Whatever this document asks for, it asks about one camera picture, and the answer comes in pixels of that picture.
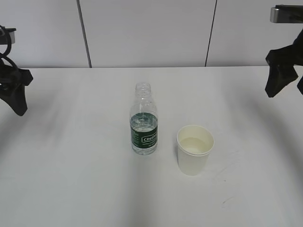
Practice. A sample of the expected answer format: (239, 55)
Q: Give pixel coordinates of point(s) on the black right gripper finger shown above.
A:
(281, 66)

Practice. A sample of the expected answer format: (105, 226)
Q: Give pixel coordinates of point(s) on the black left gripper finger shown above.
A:
(12, 88)

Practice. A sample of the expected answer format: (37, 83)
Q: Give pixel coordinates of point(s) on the white paper cup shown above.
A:
(194, 146)

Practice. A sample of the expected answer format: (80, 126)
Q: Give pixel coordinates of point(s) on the clear plastic water bottle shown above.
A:
(143, 121)

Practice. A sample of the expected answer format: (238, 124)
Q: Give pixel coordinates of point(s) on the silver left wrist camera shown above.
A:
(3, 37)

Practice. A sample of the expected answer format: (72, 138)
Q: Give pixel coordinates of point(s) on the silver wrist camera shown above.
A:
(3, 37)
(287, 14)

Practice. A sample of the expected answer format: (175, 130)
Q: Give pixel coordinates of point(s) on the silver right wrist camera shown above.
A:
(287, 14)

